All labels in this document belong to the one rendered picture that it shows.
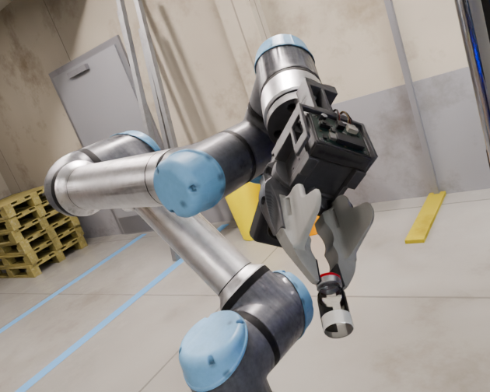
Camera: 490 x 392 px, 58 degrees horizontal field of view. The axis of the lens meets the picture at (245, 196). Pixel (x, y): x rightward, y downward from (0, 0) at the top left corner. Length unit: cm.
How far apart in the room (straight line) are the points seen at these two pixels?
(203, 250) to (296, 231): 45
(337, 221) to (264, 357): 37
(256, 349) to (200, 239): 22
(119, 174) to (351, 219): 35
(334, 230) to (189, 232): 45
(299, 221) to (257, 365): 39
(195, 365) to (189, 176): 31
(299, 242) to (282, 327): 42
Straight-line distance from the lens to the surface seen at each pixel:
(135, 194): 61
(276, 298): 78
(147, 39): 433
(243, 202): 384
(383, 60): 361
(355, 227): 39
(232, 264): 80
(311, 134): 40
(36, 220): 611
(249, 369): 72
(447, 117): 358
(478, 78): 108
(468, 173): 370
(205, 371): 69
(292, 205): 39
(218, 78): 428
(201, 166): 50
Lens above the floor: 136
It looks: 14 degrees down
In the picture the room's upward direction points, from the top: 20 degrees counter-clockwise
